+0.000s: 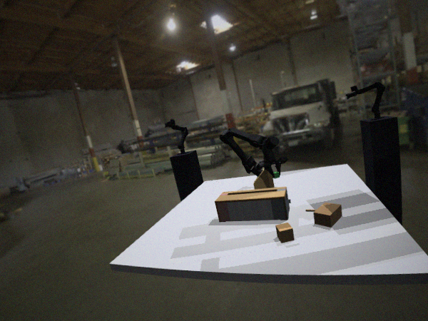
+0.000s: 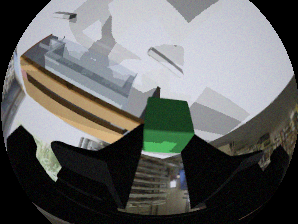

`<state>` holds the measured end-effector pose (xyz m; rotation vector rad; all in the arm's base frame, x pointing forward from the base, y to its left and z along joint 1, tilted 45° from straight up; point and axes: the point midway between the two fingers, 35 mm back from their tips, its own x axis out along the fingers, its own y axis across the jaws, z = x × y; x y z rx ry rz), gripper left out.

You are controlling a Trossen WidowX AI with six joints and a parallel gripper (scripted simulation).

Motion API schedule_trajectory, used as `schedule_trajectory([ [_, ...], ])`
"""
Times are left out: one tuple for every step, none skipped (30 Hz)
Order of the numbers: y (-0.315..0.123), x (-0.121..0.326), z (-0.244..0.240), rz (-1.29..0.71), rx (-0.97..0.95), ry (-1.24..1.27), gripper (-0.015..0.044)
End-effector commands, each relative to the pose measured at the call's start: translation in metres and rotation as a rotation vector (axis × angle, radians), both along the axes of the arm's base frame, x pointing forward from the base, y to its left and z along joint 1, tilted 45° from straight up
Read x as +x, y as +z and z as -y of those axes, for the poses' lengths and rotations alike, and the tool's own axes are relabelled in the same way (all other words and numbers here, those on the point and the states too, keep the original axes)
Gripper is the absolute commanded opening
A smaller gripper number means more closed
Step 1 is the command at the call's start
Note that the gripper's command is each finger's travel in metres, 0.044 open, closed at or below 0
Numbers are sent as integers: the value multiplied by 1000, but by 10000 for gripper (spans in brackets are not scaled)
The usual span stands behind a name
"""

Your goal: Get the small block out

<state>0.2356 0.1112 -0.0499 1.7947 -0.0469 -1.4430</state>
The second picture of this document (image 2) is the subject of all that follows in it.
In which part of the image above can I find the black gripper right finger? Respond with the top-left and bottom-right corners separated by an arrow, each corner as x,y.
181,135 -> 265,209

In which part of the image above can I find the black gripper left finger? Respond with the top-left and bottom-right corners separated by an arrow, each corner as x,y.
51,123 -> 144,209

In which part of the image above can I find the green block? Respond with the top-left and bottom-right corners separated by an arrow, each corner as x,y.
142,97 -> 196,153

